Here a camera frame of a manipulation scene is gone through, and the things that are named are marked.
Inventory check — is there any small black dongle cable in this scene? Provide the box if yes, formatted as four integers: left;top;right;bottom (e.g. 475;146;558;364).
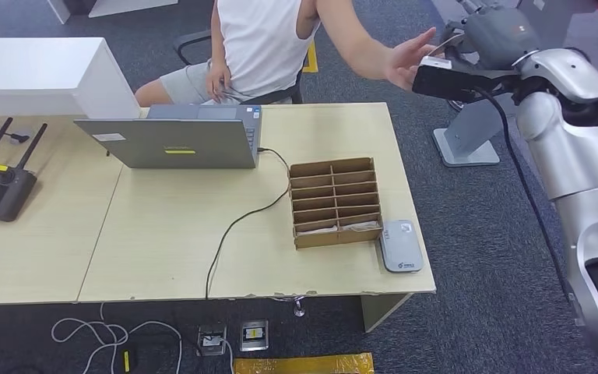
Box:
0;122;33;146

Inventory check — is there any white board furniture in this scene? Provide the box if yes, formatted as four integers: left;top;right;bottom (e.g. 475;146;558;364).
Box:
46;0;179;25

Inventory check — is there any wooden table leg panel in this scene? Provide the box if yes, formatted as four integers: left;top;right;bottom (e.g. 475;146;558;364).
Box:
361;292;414;334

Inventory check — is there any person's right hand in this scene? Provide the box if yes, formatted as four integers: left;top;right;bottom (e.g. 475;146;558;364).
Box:
206;62;233;104

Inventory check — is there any cardboard slot organizer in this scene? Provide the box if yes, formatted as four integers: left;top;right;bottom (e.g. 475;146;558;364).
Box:
288;157;385;250

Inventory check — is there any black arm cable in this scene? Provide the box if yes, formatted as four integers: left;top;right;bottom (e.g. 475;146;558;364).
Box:
471;85;573;303

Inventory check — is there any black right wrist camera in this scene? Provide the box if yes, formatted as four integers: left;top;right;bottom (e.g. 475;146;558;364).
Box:
411;55;522;104

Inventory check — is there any white floor cable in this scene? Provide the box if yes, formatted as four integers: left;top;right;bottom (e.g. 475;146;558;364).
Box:
123;319;185;374
51;303;131;374

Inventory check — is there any person's left hand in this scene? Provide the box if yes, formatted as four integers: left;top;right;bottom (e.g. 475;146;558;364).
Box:
384;26;438;93

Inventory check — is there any black adapter with yellow label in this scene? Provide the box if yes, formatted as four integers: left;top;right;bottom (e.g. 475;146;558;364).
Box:
119;348;139;374

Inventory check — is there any white counter cabinet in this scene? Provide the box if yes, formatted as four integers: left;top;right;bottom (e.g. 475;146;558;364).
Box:
0;37;142;121

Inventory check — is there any grey laptop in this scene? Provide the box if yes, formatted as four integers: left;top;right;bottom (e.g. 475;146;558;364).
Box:
74;104;263;171

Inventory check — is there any metal floor socket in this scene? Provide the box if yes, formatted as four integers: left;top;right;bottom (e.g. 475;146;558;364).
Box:
197;323;228;357
239;319;270;353

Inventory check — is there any grey kiosk stand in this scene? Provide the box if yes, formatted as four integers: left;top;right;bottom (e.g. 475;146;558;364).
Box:
431;0;598;169

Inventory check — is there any grey card reader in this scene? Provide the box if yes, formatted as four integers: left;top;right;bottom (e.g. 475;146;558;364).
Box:
379;219;425;274

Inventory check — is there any black laptop power cable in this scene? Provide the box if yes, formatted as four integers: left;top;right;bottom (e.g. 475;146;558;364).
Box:
205;146;292;302

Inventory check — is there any white socket cable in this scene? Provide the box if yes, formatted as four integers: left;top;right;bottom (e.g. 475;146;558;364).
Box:
219;336;236;374

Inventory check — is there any white room key card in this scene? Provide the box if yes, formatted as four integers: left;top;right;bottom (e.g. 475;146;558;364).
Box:
339;221;381;232
297;224;339;236

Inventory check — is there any golden tape strip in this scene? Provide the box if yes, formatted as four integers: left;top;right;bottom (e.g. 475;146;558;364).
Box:
233;352;376;374

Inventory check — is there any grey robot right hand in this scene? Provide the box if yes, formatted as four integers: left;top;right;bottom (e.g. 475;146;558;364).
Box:
441;0;541;72

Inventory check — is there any person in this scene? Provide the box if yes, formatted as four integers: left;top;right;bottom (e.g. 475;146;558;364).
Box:
133;0;438;107

